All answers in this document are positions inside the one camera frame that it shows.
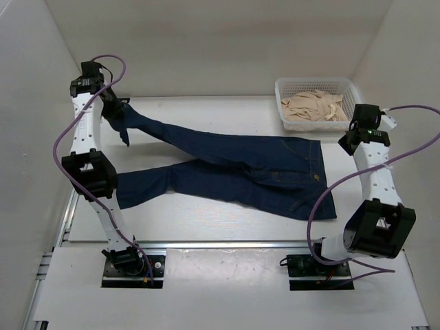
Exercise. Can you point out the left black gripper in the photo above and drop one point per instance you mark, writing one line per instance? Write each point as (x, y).
(108, 115)

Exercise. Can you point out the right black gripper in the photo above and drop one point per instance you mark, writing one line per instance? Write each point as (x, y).
(342, 143)

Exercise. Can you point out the dark blue denim trousers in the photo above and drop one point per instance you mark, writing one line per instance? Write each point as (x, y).
(280, 175)

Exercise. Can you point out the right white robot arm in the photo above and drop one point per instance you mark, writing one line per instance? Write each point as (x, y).
(381, 224)

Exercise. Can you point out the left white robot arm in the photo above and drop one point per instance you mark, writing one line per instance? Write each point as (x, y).
(91, 172)

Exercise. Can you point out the beige trousers in basket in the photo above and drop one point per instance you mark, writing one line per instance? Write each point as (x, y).
(313, 106)

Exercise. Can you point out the white plastic mesh basket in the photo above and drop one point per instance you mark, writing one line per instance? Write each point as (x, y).
(287, 87)

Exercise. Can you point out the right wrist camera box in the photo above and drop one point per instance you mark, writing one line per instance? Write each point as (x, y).
(368, 116)

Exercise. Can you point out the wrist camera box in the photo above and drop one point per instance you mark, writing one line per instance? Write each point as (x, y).
(368, 116)
(90, 69)

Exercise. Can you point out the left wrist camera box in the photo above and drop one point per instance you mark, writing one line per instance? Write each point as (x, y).
(90, 69)

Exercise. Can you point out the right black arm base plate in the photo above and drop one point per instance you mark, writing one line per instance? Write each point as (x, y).
(306, 274)

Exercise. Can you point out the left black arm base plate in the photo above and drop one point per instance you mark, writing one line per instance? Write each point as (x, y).
(139, 278)

